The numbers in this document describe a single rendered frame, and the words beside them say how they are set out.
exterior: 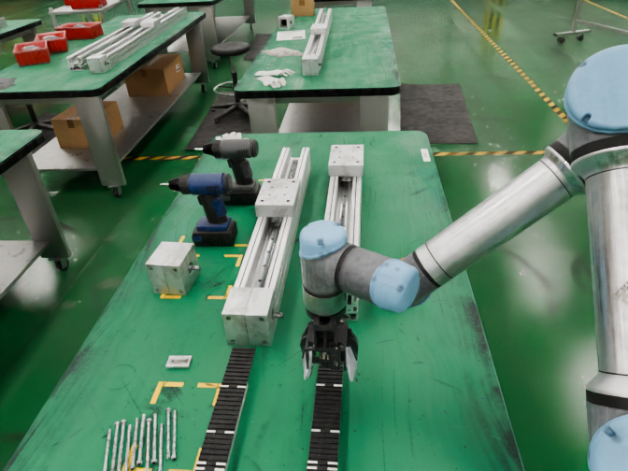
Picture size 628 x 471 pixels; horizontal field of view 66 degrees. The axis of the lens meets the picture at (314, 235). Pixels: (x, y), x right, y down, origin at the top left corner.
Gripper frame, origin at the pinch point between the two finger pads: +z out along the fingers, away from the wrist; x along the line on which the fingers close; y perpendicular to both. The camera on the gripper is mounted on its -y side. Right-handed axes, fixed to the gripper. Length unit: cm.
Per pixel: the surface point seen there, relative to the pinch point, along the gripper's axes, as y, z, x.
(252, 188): -72, -3, -30
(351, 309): -18.3, 0.1, 3.7
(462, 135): -312, 80, 83
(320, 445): 16.2, 0.1, -0.8
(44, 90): -203, 3, -182
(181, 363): -2.7, 2.7, -32.4
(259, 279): -25.5, -2.3, -19.1
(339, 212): -59, -1, -1
